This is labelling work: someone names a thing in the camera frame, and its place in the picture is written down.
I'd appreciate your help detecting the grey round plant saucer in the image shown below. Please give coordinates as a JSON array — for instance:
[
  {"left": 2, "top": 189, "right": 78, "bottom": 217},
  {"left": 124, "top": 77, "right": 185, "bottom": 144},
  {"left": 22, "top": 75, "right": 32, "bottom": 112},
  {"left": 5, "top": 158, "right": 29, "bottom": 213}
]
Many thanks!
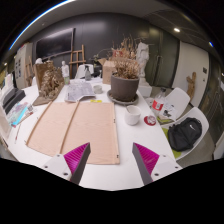
[{"left": 106, "top": 89, "right": 140, "bottom": 107}]

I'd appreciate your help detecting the clear red-labelled drink bottle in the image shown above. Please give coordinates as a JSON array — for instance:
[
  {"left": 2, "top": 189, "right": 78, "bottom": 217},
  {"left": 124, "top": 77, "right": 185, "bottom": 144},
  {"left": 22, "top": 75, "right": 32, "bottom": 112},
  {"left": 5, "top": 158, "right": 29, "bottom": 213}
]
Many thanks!
[{"left": 151, "top": 87, "right": 168, "bottom": 118}]

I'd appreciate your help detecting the white ceramic mug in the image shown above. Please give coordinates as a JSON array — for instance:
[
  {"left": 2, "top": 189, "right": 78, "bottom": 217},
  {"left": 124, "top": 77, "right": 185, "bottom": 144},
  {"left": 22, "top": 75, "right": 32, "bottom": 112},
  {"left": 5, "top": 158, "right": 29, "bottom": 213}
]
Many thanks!
[{"left": 124, "top": 104, "right": 142, "bottom": 127}]

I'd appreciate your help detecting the dark wall blackboard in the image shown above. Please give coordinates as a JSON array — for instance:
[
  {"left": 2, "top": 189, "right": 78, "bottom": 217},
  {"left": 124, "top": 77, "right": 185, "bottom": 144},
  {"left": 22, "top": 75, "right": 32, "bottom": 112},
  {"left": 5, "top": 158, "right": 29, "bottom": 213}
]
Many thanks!
[{"left": 35, "top": 27, "right": 75, "bottom": 62}]

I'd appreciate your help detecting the tall white plaster statue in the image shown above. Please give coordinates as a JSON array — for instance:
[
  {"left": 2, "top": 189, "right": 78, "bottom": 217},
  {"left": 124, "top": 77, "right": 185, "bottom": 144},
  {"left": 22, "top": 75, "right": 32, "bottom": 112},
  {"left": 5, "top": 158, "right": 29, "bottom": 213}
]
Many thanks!
[{"left": 135, "top": 41, "right": 153, "bottom": 98}]

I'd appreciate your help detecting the black backpack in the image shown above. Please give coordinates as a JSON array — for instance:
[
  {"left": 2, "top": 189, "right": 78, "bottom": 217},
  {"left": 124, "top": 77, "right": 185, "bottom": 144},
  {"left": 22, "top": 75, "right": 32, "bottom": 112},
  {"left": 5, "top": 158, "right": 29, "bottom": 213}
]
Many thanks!
[{"left": 167, "top": 116, "right": 203, "bottom": 153}]

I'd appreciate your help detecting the open printed newspaper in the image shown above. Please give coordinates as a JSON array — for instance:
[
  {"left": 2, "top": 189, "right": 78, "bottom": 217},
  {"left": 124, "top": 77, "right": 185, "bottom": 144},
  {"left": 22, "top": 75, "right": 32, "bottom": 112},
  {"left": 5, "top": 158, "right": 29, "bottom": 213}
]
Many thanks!
[{"left": 64, "top": 81, "right": 97, "bottom": 103}]

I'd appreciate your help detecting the brown cardboard box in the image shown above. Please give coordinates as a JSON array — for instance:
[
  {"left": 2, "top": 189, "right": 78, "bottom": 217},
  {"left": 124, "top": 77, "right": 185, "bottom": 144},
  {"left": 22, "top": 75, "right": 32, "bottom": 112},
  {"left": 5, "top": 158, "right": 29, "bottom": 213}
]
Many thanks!
[{"left": 97, "top": 57, "right": 117, "bottom": 85}]

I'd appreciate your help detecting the colourful flat book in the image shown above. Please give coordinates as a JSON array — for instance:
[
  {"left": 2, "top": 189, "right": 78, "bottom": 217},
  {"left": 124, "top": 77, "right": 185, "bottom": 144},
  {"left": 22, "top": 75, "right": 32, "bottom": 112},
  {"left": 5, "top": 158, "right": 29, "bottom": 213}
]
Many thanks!
[{"left": 6, "top": 101, "right": 35, "bottom": 128}]

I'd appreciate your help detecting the small white cup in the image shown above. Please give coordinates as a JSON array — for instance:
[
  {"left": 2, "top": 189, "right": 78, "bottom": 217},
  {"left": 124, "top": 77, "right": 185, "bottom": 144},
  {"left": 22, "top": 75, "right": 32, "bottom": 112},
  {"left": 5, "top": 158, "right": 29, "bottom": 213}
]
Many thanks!
[{"left": 92, "top": 84, "right": 104, "bottom": 95}]

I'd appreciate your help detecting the flat round red coaster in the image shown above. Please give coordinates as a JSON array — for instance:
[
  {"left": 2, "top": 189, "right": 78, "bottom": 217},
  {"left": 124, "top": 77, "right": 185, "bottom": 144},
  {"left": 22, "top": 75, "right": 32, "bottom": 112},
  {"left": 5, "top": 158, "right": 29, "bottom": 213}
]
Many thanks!
[{"left": 143, "top": 114, "right": 158, "bottom": 127}]

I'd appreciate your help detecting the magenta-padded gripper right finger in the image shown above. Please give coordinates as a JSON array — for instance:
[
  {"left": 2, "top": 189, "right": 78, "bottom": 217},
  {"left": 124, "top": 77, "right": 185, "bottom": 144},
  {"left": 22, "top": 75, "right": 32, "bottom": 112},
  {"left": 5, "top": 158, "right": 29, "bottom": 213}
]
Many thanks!
[{"left": 131, "top": 142, "right": 183, "bottom": 186}]

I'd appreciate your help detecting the wooden mannequin figure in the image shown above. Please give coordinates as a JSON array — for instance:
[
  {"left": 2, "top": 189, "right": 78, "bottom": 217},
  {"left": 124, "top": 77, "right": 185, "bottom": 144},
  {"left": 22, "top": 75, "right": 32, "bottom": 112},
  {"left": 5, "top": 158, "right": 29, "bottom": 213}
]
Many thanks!
[{"left": 185, "top": 71, "right": 198, "bottom": 102}]

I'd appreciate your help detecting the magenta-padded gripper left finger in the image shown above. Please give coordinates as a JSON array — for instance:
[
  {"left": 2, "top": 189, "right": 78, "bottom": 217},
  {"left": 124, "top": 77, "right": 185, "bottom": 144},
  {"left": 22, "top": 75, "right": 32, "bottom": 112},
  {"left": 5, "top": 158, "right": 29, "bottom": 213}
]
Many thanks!
[{"left": 41, "top": 142, "right": 92, "bottom": 186}]

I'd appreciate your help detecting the grey pot with dried plant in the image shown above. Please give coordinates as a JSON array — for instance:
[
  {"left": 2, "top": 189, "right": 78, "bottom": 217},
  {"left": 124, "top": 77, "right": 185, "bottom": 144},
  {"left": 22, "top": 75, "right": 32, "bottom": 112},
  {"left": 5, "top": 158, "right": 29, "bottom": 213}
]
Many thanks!
[{"left": 109, "top": 35, "right": 142, "bottom": 103}]

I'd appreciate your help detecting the clear spray bottle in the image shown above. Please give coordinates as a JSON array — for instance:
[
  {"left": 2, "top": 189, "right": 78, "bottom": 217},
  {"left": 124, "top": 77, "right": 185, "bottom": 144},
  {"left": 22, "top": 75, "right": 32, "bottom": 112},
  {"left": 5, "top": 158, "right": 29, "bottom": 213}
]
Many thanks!
[{"left": 83, "top": 64, "right": 93, "bottom": 82}]

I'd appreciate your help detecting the black flat case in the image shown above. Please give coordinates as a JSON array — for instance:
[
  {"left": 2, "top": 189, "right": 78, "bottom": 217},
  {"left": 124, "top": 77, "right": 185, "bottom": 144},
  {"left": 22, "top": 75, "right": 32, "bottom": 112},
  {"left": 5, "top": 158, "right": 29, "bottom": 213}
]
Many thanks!
[{"left": 2, "top": 87, "right": 27, "bottom": 115}]

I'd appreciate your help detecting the beige cloth mat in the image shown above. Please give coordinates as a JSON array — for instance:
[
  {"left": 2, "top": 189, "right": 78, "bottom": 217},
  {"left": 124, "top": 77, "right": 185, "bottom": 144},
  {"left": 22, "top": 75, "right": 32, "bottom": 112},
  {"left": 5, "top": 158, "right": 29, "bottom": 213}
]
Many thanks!
[{"left": 25, "top": 100, "right": 121, "bottom": 166}]

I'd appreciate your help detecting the wooden easel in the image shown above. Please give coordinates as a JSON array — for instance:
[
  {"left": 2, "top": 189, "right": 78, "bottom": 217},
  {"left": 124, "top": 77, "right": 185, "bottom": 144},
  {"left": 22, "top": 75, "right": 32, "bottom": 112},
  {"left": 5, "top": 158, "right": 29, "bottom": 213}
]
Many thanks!
[{"left": 68, "top": 43, "right": 87, "bottom": 80}]

